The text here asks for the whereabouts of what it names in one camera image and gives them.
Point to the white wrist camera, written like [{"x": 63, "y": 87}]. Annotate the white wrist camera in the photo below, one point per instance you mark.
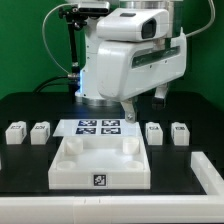
[{"x": 134, "y": 25}]

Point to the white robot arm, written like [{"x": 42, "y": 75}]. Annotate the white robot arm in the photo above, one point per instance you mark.
[{"x": 89, "y": 89}]

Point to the white L-shaped fence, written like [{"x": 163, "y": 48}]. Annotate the white L-shaped fence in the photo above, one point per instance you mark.
[{"x": 206, "y": 208}]

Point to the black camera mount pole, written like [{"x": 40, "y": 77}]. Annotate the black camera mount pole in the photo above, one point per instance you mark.
[{"x": 73, "y": 43}]

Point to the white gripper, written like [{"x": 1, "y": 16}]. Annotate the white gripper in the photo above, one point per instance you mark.
[{"x": 125, "y": 70}]

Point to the grey overhead camera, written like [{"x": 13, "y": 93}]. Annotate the grey overhead camera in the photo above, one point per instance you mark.
[{"x": 94, "y": 7}]

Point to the white square tabletop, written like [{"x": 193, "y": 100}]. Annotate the white square tabletop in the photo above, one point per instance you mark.
[{"x": 101, "y": 162}]

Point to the white sheet with markers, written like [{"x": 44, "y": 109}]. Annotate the white sheet with markers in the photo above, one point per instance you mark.
[{"x": 98, "y": 127}]

